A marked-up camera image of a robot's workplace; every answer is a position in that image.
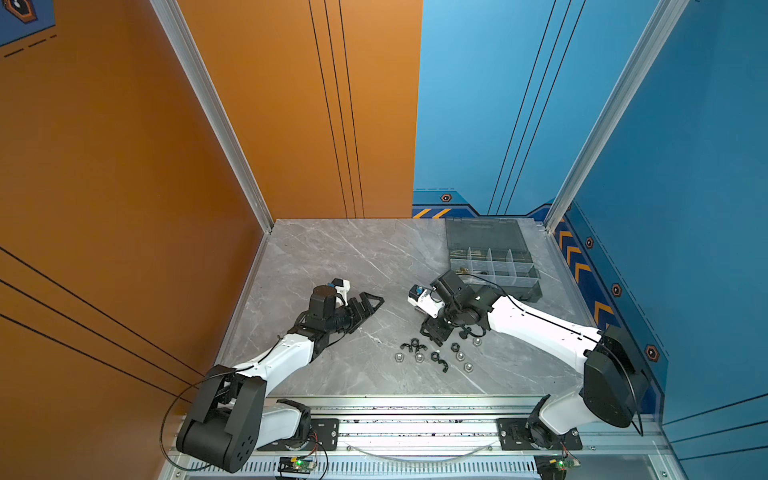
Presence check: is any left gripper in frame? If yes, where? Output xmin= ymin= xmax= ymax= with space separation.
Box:
xmin=324 ymin=293 xmax=383 ymax=337

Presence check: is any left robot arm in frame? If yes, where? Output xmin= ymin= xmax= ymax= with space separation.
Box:
xmin=175 ymin=279 xmax=385 ymax=473

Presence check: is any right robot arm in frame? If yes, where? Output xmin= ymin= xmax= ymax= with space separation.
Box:
xmin=408 ymin=270 xmax=651 ymax=449

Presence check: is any black wing nut front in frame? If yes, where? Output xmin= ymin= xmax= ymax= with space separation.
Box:
xmin=430 ymin=351 xmax=449 ymax=373

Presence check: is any clear plastic organizer box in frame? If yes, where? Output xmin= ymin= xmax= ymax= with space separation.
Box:
xmin=445 ymin=218 xmax=542 ymax=302

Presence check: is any left circuit board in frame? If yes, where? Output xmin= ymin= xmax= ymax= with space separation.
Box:
xmin=276 ymin=457 xmax=318 ymax=479

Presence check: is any circuit board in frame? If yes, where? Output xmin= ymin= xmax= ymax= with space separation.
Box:
xmin=276 ymin=457 xmax=318 ymax=479
xmin=534 ymin=456 xmax=581 ymax=480

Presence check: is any right circuit board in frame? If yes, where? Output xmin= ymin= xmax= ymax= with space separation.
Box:
xmin=534 ymin=456 xmax=581 ymax=480

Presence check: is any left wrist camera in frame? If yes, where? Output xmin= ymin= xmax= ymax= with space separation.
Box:
xmin=328 ymin=278 xmax=351 ymax=302

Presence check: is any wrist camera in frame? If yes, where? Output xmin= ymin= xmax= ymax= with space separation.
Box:
xmin=408 ymin=285 xmax=444 ymax=318
xmin=328 ymin=278 xmax=351 ymax=302

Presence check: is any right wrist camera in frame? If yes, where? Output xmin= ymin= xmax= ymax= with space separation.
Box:
xmin=408 ymin=285 xmax=444 ymax=318

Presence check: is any front aluminium rail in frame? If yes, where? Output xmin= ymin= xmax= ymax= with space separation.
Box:
xmin=157 ymin=394 xmax=685 ymax=480

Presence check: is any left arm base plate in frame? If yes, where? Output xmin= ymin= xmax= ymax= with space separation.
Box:
xmin=257 ymin=417 xmax=340 ymax=452

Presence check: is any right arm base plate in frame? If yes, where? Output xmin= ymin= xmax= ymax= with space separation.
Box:
xmin=495 ymin=418 xmax=583 ymax=451

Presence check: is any left aluminium frame post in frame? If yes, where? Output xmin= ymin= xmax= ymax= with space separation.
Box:
xmin=150 ymin=0 xmax=274 ymax=234

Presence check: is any aluminium frame post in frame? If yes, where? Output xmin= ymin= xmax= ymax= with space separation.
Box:
xmin=543 ymin=0 xmax=689 ymax=234
xmin=150 ymin=0 xmax=274 ymax=234

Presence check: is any right aluminium frame post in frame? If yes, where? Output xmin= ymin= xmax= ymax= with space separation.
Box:
xmin=543 ymin=0 xmax=689 ymax=234

